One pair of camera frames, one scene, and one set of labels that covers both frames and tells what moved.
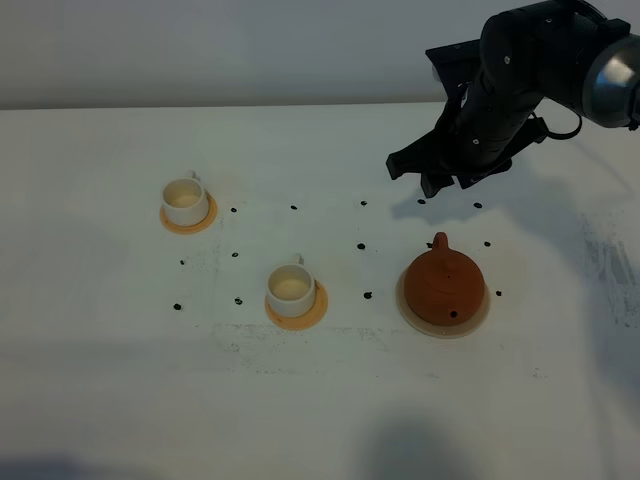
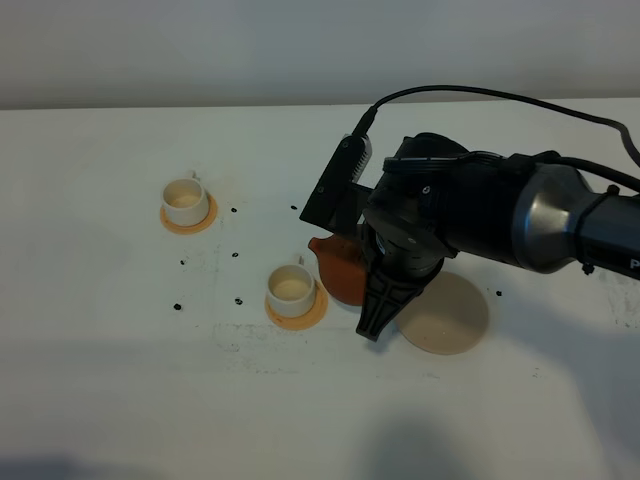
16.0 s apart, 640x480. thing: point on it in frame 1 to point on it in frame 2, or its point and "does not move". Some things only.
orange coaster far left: (196, 228) does not move
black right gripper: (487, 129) to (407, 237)
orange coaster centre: (306, 321) does not move
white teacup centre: (291, 288) does not move
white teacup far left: (185, 200) does not move
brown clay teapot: (443, 286) to (343, 261)
